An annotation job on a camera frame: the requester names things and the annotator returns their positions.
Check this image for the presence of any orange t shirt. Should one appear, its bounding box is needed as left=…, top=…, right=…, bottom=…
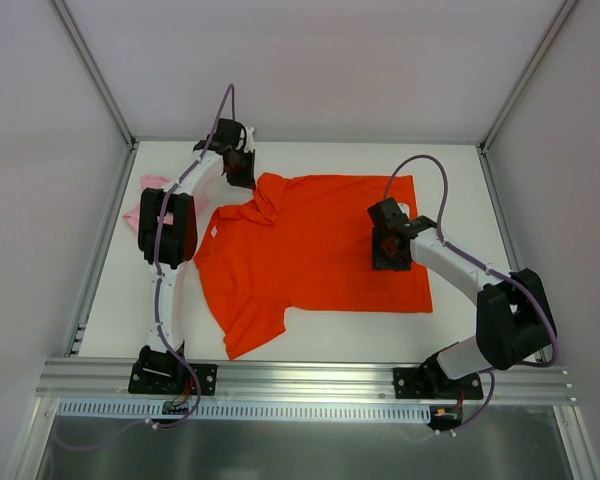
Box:
left=194, top=173, right=433, bottom=360

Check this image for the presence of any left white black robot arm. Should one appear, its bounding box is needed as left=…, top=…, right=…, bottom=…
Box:
left=128, top=118, right=255, bottom=398

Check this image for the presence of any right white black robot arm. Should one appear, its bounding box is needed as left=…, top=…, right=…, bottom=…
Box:
left=368, top=198, right=557, bottom=399

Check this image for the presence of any pink t shirt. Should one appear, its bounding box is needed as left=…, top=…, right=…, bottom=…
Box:
left=122, top=172, right=211, bottom=236

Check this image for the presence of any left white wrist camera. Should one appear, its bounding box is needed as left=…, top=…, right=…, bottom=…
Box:
left=237, top=126, right=255, bottom=153

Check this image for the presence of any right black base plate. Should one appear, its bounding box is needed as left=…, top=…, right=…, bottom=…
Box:
left=392, top=367, right=484, bottom=400

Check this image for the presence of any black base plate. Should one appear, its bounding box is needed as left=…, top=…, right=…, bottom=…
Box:
left=127, top=362, right=217, bottom=396
left=392, top=367, right=484, bottom=400

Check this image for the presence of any right aluminium frame post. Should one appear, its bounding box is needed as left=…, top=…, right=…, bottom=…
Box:
left=479, top=0, right=581, bottom=151

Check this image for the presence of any aluminium frame post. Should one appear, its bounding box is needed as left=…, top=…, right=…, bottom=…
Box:
left=479, top=0, right=581, bottom=151
left=48, top=0, right=136, bottom=149

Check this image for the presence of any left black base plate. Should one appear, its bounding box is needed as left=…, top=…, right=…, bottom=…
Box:
left=127, top=362, right=217, bottom=396

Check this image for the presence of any left aluminium frame post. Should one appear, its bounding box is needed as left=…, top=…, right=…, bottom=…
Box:
left=48, top=0, right=136, bottom=149

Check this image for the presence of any aluminium mounting rail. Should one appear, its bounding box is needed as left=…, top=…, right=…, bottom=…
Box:
left=35, top=357, right=578, bottom=406

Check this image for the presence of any white slotted cable duct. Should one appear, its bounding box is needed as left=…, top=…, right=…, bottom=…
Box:
left=57, top=398, right=431, bottom=425

